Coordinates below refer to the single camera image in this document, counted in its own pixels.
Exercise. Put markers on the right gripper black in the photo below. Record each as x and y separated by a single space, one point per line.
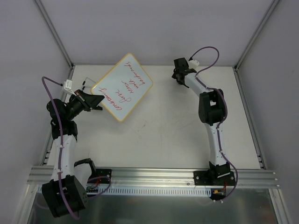
180 73

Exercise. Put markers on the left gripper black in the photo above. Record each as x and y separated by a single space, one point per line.
84 102

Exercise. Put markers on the yellow-framed small whiteboard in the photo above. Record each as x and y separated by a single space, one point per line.
123 87

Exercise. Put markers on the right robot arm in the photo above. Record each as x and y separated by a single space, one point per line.
212 113

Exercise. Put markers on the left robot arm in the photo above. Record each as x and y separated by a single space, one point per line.
65 193

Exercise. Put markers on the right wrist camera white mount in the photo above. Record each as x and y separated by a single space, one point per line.
193 64

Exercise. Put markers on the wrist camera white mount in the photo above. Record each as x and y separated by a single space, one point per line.
67 87
193 64

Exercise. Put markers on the wire whiteboard stand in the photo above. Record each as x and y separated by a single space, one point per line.
87 83

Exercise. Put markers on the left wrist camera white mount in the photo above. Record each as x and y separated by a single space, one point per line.
67 87

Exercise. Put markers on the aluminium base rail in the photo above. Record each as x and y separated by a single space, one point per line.
167 177

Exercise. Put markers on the white slotted cable duct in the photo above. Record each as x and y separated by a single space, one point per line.
148 191

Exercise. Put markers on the left aluminium frame post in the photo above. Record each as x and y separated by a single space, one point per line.
46 18

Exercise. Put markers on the aluminium frame post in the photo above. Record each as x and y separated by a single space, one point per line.
46 18
262 24

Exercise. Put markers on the right aluminium frame post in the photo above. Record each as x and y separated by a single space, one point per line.
262 24

